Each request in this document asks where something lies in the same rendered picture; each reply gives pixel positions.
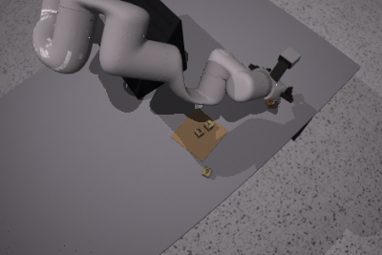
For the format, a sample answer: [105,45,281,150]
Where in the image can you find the tan flat mat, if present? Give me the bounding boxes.
[171,108,228,161]

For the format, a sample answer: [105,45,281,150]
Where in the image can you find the tan letter block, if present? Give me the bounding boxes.
[194,126,204,138]
[265,100,275,108]
[202,166,212,179]
[203,119,214,132]

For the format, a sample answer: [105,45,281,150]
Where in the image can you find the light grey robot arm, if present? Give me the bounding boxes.
[32,0,301,106]

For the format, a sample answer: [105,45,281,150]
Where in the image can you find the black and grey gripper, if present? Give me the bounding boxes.
[248,64,293,103]

